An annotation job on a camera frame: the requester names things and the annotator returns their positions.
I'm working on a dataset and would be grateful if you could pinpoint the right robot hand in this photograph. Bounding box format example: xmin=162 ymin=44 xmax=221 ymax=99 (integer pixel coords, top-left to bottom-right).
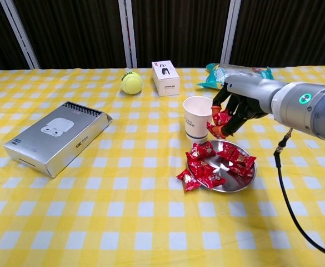
xmin=211 ymin=75 xmax=287 ymax=139

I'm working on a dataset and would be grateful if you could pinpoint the round steel plate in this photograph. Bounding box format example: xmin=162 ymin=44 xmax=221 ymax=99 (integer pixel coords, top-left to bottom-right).
xmin=187 ymin=140 xmax=257 ymax=193

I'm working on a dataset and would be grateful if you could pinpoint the white paper cup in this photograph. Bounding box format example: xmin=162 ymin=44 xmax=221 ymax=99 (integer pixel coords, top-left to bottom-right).
xmin=183 ymin=96 xmax=214 ymax=141

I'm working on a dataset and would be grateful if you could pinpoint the teal snack bag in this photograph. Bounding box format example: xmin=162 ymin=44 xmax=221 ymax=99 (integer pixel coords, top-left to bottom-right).
xmin=197 ymin=63 xmax=276 ymax=90

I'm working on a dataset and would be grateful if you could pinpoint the small white product box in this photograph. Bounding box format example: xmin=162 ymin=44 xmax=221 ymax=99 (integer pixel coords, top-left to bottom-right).
xmin=151 ymin=60 xmax=180 ymax=97

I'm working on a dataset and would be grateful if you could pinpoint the yellow tennis ball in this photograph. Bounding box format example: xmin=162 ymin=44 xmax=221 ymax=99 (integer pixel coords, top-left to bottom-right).
xmin=120 ymin=71 xmax=144 ymax=95

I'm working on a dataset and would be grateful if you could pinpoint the yellow checkered tablecloth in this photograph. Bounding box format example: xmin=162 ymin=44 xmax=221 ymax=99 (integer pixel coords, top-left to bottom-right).
xmin=0 ymin=66 xmax=325 ymax=267

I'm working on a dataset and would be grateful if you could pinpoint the silver earbuds box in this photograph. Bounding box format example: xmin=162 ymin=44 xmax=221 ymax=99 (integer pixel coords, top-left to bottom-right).
xmin=3 ymin=101 xmax=113 ymax=179

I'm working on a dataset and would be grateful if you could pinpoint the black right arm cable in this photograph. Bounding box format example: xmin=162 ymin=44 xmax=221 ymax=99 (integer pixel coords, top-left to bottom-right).
xmin=273 ymin=127 xmax=325 ymax=258

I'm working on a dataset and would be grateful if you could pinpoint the white metal frame post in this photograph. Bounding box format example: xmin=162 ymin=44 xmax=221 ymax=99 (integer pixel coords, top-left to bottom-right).
xmin=0 ymin=0 xmax=41 ymax=70
xmin=118 ymin=0 xmax=138 ymax=68
xmin=220 ymin=0 xmax=241 ymax=65

